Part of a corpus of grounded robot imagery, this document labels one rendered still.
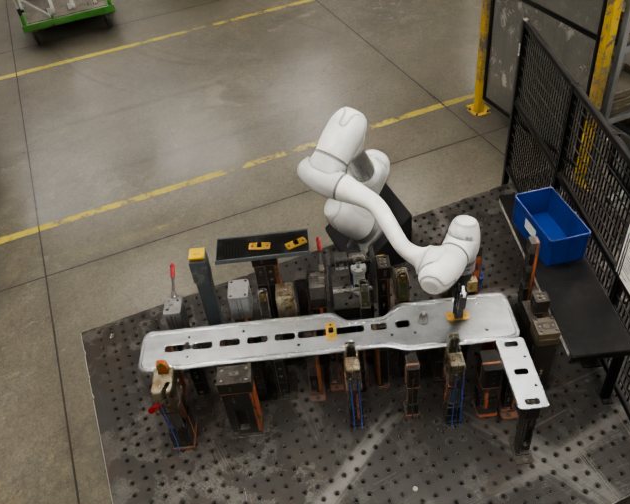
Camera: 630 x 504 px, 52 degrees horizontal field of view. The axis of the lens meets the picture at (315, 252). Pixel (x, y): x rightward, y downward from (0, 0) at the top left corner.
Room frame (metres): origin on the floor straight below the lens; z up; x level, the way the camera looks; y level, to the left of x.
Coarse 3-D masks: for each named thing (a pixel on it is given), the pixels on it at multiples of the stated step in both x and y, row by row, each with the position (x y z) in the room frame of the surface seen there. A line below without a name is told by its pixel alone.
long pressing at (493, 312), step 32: (256, 320) 1.66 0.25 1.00; (288, 320) 1.64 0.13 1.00; (320, 320) 1.62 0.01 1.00; (352, 320) 1.60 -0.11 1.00; (384, 320) 1.58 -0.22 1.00; (416, 320) 1.57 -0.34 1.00; (480, 320) 1.53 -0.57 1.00; (512, 320) 1.51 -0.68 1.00; (160, 352) 1.56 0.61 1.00; (192, 352) 1.54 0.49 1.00; (224, 352) 1.53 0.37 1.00; (256, 352) 1.51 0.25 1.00; (288, 352) 1.49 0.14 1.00; (320, 352) 1.47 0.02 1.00
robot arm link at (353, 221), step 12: (336, 204) 2.23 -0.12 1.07; (348, 204) 2.22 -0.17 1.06; (336, 216) 2.19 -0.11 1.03; (348, 216) 2.19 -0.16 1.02; (360, 216) 2.21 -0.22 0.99; (372, 216) 2.26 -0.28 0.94; (336, 228) 2.21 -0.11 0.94; (348, 228) 2.18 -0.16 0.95; (360, 228) 2.20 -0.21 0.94; (372, 228) 2.22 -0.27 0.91
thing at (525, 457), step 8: (528, 400) 1.18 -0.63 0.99; (536, 400) 1.18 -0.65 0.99; (536, 408) 1.15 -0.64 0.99; (520, 416) 1.18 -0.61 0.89; (528, 416) 1.15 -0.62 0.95; (536, 416) 1.15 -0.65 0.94; (520, 424) 1.17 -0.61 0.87; (528, 424) 1.15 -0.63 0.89; (520, 432) 1.16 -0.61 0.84; (528, 432) 1.17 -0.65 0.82; (512, 440) 1.21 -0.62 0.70; (520, 440) 1.15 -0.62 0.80; (528, 440) 1.16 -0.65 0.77; (512, 448) 1.18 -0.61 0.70; (520, 448) 1.15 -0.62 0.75; (528, 448) 1.15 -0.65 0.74; (520, 456) 1.14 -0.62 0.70; (528, 456) 1.14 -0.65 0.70; (520, 464) 1.12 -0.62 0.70
